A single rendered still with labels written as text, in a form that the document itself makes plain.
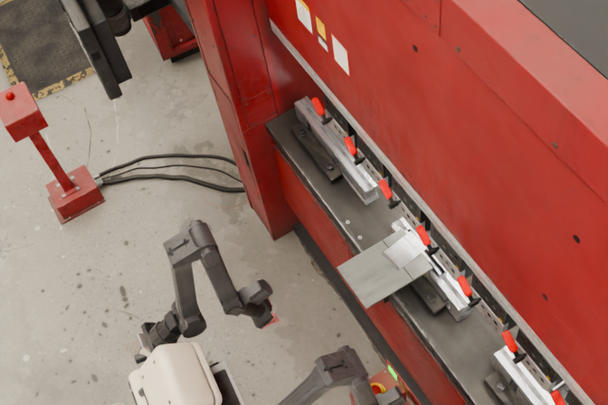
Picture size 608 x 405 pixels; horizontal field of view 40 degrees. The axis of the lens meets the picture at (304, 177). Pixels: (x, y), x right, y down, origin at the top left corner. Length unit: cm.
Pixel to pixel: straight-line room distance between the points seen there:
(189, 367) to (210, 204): 194
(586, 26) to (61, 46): 389
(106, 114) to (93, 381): 153
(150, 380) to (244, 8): 126
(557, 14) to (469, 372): 144
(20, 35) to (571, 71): 415
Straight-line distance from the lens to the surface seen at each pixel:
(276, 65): 309
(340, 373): 212
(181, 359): 233
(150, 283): 403
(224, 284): 238
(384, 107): 230
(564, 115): 151
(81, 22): 281
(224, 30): 285
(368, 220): 300
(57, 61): 504
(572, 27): 162
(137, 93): 472
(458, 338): 280
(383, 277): 275
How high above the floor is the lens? 346
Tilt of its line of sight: 56 degrees down
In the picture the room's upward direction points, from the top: 11 degrees counter-clockwise
